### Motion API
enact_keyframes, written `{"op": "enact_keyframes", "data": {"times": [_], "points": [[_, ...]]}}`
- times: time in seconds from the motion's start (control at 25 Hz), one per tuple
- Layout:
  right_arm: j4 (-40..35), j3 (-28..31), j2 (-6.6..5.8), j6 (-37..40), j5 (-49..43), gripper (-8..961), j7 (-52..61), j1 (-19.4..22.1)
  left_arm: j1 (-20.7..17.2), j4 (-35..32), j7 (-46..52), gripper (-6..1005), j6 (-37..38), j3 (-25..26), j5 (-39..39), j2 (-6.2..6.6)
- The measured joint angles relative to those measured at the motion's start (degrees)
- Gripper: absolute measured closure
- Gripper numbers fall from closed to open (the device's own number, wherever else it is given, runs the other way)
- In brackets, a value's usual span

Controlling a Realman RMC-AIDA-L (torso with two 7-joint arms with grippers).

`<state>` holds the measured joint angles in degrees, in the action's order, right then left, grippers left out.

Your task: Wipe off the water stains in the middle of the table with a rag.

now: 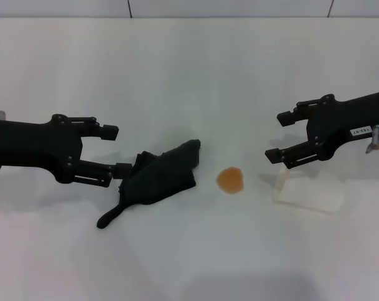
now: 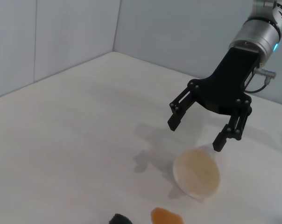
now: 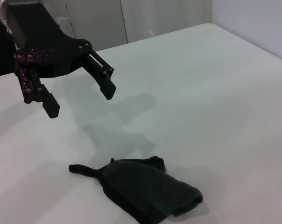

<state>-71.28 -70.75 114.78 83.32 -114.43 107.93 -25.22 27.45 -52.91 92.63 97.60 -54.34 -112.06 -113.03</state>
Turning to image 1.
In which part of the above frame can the dark blue rag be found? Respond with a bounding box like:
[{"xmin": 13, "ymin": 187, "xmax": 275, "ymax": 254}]
[{"xmin": 96, "ymin": 139, "xmax": 202, "ymax": 230}]

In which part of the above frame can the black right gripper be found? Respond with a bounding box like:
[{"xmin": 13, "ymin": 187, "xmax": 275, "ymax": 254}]
[{"xmin": 264, "ymin": 89, "xmax": 379, "ymax": 171}]

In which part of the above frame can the clear plastic cup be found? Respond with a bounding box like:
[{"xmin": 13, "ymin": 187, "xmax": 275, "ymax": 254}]
[{"xmin": 272, "ymin": 162, "xmax": 346, "ymax": 216}]

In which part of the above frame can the orange-brown liquid stain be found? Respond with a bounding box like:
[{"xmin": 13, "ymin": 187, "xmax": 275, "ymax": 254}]
[{"xmin": 216, "ymin": 167, "xmax": 245, "ymax": 194}]

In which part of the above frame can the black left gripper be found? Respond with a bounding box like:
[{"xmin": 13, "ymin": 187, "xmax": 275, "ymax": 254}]
[{"xmin": 0, "ymin": 114, "xmax": 132, "ymax": 188}]

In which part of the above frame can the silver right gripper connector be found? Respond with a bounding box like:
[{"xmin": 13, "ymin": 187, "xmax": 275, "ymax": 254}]
[{"xmin": 365, "ymin": 124, "xmax": 379, "ymax": 154}]

